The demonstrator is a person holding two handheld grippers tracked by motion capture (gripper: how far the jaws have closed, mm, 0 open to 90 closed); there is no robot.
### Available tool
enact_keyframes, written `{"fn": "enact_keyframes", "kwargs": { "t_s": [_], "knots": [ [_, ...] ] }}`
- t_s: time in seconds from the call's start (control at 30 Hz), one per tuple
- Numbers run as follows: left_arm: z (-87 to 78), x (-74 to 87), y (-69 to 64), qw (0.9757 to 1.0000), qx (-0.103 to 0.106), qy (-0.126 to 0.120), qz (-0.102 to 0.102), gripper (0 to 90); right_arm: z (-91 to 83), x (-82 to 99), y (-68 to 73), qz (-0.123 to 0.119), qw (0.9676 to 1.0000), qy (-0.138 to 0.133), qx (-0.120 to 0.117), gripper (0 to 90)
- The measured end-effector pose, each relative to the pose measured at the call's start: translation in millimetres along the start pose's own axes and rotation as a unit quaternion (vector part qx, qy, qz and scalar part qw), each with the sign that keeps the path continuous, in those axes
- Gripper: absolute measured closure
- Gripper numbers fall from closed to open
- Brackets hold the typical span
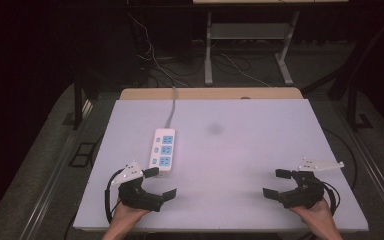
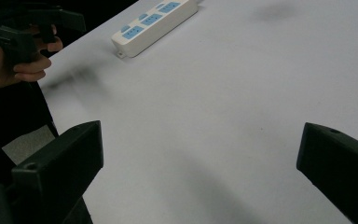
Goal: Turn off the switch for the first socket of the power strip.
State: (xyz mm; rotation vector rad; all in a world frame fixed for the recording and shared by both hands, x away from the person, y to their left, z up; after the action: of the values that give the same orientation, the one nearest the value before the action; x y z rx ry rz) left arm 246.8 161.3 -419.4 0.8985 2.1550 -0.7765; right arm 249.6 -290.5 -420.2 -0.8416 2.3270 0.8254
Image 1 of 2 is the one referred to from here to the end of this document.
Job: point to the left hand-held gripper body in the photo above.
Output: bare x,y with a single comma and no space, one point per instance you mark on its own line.
136,196

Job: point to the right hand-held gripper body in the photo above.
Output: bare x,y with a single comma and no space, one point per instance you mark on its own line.
306,193

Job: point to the person's left hand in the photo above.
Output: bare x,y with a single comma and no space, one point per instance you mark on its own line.
125,216

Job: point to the person's right hand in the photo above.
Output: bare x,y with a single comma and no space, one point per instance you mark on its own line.
316,216

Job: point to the white power strip blue sockets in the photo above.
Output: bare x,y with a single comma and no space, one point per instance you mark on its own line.
162,150

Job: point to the black metal stand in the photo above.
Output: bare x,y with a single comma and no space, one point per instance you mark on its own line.
353,83
77,103

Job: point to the black floor bracket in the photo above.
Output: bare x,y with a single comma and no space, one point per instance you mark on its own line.
82,154

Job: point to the aluminium floor rail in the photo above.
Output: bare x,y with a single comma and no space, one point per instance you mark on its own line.
50,186
376,173

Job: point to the grey metal table frame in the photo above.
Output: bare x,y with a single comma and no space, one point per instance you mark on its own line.
246,30

